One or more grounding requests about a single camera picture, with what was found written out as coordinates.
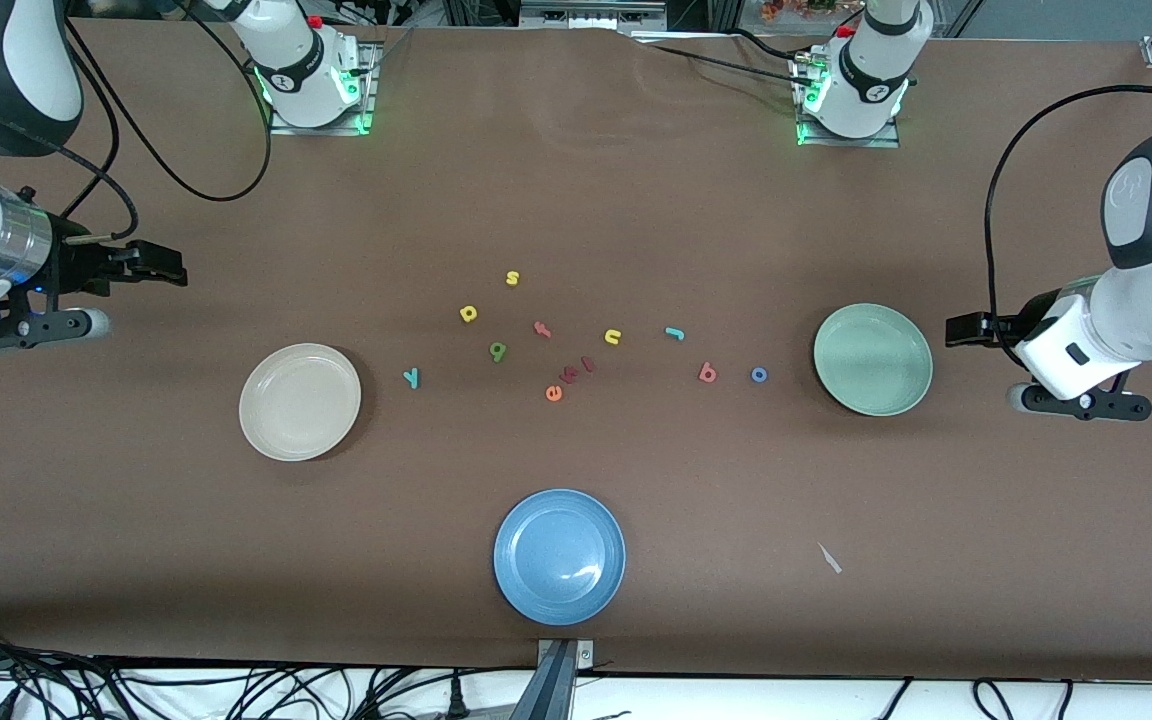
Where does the metal camera post bracket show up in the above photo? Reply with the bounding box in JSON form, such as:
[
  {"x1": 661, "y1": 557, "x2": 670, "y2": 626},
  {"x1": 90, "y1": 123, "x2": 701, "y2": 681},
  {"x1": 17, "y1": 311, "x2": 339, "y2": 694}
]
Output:
[{"x1": 511, "y1": 638, "x2": 597, "y2": 720}]

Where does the brown table cover sheet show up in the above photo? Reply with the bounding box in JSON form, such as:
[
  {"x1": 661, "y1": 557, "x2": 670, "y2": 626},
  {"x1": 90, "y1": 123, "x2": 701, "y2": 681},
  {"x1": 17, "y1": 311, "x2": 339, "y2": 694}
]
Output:
[{"x1": 0, "y1": 18, "x2": 1152, "y2": 683}]

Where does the beige plate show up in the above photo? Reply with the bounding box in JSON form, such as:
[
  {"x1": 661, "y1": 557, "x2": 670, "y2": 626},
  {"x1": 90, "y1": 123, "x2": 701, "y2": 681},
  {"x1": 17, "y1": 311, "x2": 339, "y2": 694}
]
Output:
[{"x1": 239, "y1": 343, "x2": 362, "y2": 462}]

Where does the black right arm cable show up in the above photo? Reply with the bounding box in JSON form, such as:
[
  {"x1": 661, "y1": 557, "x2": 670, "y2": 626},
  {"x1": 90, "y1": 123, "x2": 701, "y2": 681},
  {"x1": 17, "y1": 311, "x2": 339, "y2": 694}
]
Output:
[{"x1": 56, "y1": 0, "x2": 273, "y2": 246}]

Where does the blue plate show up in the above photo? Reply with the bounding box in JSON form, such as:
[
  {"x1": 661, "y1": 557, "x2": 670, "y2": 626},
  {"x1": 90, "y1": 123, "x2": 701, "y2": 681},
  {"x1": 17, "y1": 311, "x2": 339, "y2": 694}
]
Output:
[{"x1": 493, "y1": 488, "x2": 627, "y2": 627}]

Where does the green plate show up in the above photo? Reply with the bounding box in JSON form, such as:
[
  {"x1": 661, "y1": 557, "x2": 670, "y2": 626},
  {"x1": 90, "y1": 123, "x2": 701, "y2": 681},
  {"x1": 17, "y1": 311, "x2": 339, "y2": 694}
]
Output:
[{"x1": 813, "y1": 303, "x2": 934, "y2": 417}]

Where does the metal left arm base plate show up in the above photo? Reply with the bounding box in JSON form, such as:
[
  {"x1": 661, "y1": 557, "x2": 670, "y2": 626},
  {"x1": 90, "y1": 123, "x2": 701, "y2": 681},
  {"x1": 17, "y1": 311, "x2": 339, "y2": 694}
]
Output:
[{"x1": 794, "y1": 50, "x2": 902, "y2": 149}]

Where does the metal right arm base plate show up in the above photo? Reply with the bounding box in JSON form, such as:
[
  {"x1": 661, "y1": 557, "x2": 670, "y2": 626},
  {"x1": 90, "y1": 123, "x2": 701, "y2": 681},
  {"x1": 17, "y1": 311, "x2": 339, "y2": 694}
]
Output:
[{"x1": 268, "y1": 40, "x2": 382, "y2": 136}]

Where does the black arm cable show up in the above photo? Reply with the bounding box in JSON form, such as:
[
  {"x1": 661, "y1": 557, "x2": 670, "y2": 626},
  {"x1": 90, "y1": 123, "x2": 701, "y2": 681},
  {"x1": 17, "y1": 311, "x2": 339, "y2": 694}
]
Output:
[
  {"x1": 983, "y1": 84, "x2": 1152, "y2": 361},
  {"x1": 56, "y1": 0, "x2": 273, "y2": 246}
]

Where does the black cable on table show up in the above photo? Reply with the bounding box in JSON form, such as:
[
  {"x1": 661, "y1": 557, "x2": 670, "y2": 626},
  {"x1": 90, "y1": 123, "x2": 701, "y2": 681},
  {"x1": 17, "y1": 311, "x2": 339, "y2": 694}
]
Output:
[
  {"x1": 648, "y1": 42, "x2": 805, "y2": 79},
  {"x1": 731, "y1": 27, "x2": 809, "y2": 59}
]

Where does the black cable with plug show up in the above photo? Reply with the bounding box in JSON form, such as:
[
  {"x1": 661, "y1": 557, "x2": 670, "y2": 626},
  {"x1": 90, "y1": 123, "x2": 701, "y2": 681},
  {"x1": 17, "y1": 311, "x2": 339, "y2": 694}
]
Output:
[{"x1": 366, "y1": 665, "x2": 467, "y2": 719}]

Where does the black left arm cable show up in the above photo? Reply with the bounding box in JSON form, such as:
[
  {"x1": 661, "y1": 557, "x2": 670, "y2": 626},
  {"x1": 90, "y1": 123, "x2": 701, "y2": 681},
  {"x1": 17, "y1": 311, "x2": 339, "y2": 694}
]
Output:
[{"x1": 983, "y1": 84, "x2": 1152, "y2": 361}]

